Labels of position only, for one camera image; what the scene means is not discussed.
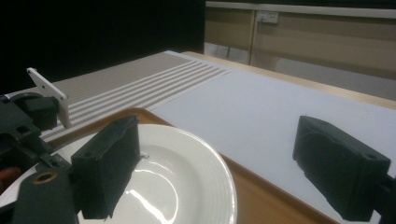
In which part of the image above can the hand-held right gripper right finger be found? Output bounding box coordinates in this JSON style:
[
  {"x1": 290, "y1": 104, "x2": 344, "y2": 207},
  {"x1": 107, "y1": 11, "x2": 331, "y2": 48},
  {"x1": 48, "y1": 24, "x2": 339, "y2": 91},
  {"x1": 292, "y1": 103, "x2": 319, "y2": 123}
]
[{"x1": 292, "y1": 115, "x2": 392, "y2": 222}]

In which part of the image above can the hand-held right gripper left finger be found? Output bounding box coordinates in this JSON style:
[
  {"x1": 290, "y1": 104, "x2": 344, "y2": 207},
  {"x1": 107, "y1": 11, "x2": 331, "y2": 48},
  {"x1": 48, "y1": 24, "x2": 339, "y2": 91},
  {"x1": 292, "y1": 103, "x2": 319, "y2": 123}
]
[{"x1": 71, "y1": 114, "x2": 142, "y2": 220}]

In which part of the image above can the white ceramic plate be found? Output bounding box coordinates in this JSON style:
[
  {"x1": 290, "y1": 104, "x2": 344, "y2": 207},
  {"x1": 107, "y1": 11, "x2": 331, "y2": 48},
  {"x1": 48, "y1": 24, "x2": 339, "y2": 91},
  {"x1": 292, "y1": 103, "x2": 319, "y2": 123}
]
[{"x1": 0, "y1": 124, "x2": 238, "y2": 224}]

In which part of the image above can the brown wooden tray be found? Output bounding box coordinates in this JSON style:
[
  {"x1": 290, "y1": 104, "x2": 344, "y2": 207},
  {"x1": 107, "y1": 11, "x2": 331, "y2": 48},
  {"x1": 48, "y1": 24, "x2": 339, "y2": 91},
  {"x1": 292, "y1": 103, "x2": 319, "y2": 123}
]
[{"x1": 46, "y1": 106, "x2": 342, "y2": 224}]

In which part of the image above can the striped grey placemat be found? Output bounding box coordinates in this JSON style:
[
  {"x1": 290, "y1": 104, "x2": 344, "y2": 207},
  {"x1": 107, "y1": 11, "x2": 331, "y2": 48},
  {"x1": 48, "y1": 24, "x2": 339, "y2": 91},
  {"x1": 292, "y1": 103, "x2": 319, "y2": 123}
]
[{"x1": 6, "y1": 51, "x2": 232, "y2": 143}]

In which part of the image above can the white table cover board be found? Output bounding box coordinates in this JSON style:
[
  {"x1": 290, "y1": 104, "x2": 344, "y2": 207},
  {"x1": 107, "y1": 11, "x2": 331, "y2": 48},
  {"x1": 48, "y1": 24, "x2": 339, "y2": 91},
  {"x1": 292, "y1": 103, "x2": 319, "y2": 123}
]
[{"x1": 148, "y1": 49, "x2": 396, "y2": 224}]

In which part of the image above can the white wall socket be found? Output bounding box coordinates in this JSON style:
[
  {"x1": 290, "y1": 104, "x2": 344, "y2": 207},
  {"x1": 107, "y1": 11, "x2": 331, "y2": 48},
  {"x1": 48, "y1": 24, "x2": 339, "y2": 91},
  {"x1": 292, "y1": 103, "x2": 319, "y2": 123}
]
[{"x1": 256, "y1": 10, "x2": 279, "y2": 24}]

